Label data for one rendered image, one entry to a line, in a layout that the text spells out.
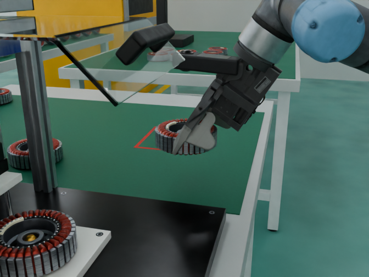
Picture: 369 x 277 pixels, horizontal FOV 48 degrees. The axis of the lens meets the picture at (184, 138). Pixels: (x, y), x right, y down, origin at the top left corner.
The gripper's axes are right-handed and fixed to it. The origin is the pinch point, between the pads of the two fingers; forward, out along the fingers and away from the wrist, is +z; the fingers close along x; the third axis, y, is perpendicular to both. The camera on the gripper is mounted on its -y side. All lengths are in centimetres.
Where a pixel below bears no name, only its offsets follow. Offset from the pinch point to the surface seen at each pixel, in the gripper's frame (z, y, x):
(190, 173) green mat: 8.5, 4.3, 5.7
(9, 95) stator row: 44, -60, 36
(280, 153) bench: 34, 27, 108
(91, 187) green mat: 16.6, -8.8, -6.8
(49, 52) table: 80, -113, 140
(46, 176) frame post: 14.1, -14.6, -14.4
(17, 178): 3.6, -11.5, -29.1
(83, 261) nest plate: 6.9, 1.4, -29.8
